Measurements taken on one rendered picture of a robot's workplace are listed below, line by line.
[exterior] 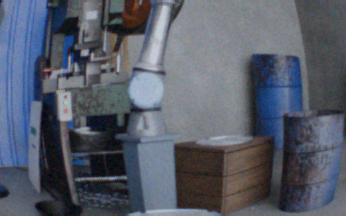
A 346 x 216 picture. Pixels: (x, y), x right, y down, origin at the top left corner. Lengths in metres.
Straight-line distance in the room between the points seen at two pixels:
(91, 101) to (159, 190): 0.69
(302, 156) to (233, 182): 0.43
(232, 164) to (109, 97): 0.69
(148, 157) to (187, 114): 2.47
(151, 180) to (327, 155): 0.81
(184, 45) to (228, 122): 0.82
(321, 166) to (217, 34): 2.81
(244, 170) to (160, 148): 0.52
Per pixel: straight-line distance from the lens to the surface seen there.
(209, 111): 4.35
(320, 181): 1.94
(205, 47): 4.36
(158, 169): 1.81
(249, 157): 2.18
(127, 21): 2.80
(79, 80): 2.39
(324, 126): 1.88
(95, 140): 2.43
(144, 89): 1.65
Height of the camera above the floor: 0.64
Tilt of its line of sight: 3 degrees down
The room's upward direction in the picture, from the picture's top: 3 degrees counter-clockwise
